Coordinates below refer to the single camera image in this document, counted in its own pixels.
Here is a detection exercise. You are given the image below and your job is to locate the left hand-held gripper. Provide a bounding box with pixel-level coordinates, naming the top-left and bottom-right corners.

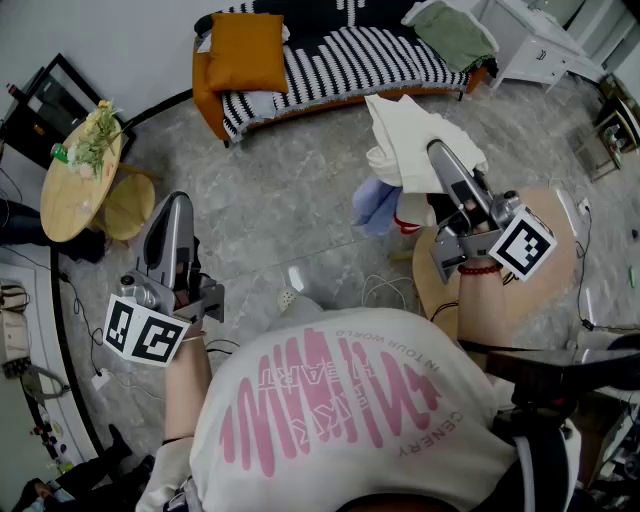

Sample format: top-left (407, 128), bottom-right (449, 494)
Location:
top-left (102, 192), bottom-right (226, 369)

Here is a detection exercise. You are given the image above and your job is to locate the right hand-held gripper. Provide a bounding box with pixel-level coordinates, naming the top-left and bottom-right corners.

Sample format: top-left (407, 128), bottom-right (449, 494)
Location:
top-left (426, 139), bottom-right (558, 286)

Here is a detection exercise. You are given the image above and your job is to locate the white cloth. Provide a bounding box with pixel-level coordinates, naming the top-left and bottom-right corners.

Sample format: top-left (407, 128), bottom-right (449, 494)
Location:
top-left (363, 93), bottom-right (489, 236)

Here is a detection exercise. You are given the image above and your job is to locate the blue cloth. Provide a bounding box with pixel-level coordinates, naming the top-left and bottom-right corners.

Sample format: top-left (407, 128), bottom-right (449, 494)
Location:
top-left (351, 174), bottom-right (404, 237)

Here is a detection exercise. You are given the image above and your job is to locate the person's right forearm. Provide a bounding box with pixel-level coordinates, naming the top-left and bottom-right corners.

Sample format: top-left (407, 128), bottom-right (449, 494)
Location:
top-left (456, 257), bottom-right (507, 351)

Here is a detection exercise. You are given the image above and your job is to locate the person's left forearm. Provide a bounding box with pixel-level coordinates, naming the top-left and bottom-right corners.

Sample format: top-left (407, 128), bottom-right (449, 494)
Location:
top-left (162, 329), bottom-right (215, 446)

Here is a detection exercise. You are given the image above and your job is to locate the small round wooden stool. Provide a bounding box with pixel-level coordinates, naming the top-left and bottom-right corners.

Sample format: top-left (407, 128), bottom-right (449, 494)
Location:
top-left (102, 172), bottom-right (156, 242)

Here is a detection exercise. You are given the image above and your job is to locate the round wooden table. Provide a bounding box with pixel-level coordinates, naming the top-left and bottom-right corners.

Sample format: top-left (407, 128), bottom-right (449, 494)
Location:
top-left (39, 117), bottom-right (124, 244)
top-left (412, 187), bottom-right (579, 341)

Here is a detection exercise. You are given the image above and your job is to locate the white power strip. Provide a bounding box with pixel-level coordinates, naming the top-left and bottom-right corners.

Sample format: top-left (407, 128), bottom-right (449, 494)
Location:
top-left (548, 178), bottom-right (593, 217)

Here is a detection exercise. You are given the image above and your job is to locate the bunch of flowers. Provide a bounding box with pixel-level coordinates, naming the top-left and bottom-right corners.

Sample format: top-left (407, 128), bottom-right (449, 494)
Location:
top-left (67, 98), bottom-right (125, 181)

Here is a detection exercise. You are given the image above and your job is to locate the person's white clog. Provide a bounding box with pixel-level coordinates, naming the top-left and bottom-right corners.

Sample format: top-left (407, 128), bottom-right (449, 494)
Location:
top-left (276, 286), bottom-right (307, 315)

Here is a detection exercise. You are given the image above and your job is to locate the green blanket with white trim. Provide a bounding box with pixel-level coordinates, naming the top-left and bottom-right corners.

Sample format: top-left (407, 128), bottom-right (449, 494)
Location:
top-left (402, 0), bottom-right (500, 76)

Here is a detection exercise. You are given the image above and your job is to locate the white cabinet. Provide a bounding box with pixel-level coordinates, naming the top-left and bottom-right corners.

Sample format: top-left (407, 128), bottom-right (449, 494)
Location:
top-left (479, 0), bottom-right (609, 94)

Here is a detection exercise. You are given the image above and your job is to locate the cluttered side shelf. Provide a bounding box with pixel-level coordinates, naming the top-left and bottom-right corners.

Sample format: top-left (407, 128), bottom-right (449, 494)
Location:
top-left (569, 74), bottom-right (640, 184)

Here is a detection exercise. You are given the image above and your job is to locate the light grey folded cloth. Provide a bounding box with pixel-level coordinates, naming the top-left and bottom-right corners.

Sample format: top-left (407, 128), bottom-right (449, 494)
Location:
top-left (243, 91), bottom-right (277, 121)

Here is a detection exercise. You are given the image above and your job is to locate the black white striped blanket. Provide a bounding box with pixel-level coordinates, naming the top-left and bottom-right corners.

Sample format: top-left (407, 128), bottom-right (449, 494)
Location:
top-left (219, 0), bottom-right (474, 141)

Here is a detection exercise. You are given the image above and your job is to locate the black framed glass cabinet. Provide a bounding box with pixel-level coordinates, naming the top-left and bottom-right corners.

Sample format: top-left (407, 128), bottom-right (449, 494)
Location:
top-left (0, 52), bottom-right (136, 156)

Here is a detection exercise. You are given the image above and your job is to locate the beige handbag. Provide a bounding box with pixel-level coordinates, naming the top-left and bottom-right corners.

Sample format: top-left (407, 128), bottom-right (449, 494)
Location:
top-left (0, 280), bottom-right (32, 366)

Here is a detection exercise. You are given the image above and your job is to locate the orange cushion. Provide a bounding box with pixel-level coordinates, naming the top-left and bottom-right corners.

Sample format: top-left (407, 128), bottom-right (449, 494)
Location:
top-left (206, 13), bottom-right (290, 95)

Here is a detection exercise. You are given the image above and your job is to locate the person's white printed shirt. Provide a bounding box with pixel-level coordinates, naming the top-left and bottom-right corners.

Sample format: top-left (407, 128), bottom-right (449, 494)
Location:
top-left (134, 305), bottom-right (524, 512)

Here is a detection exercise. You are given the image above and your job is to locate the black cable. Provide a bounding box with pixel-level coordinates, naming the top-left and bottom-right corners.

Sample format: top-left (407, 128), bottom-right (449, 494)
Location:
top-left (58, 268), bottom-right (109, 374)
top-left (573, 204), bottom-right (640, 332)

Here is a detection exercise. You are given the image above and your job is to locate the white cable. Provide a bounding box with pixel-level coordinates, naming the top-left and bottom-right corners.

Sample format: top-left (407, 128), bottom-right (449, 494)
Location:
top-left (360, 273), bottom-right (417, 314)

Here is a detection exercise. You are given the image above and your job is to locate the black chest mount rig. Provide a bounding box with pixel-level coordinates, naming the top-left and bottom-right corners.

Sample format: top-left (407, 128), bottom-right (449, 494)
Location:
top-left (457, 333), bottom-right (640, 451)

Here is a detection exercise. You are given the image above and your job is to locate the black shoulder strap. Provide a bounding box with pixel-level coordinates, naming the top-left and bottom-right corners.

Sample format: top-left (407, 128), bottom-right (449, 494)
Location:
top-left (512, 424), bottom-right (585, 512)

